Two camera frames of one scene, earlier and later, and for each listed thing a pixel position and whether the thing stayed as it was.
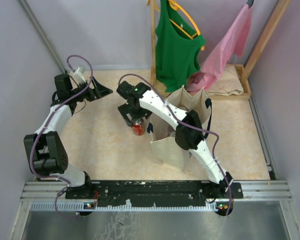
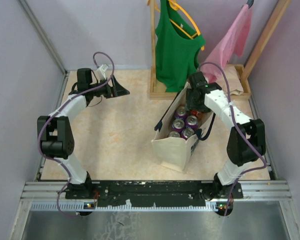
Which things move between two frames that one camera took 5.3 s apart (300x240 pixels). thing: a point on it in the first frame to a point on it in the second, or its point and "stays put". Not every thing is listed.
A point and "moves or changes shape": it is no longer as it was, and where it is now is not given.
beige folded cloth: [228, 84] stays put
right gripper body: [136, 112] to [192, 103]
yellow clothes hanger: [174, 4] stays put
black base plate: [156, 193] stays put
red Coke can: [138, 127] moves or changes shape
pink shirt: [231, 42] stays put
